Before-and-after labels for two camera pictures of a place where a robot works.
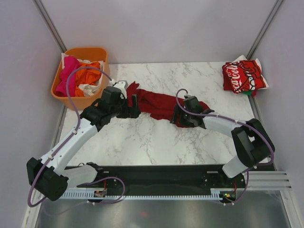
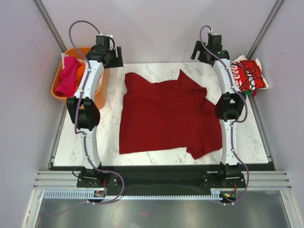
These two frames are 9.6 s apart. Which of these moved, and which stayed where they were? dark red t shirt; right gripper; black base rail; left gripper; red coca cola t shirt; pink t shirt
Moved: dark red t shirt; right gripper; left gripper
Stayed: red coca cola t shirt; pink t shirt; black base rail
